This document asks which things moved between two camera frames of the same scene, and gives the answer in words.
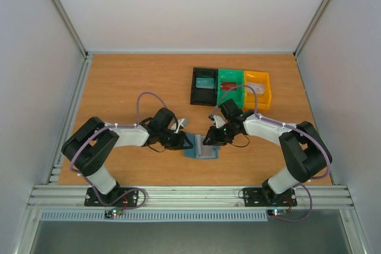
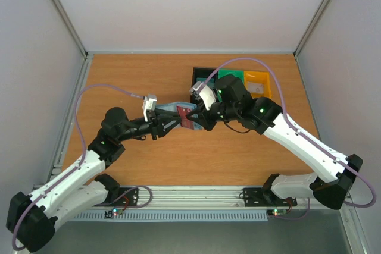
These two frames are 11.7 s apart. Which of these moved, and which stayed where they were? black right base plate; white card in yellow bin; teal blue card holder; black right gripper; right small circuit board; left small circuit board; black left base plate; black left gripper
Moved: teal blue card holder; black left gripper; black right gripper
Stayed: left small circuit board; white card in yellow bin; right small circuit board; black left base plate; black right base plate
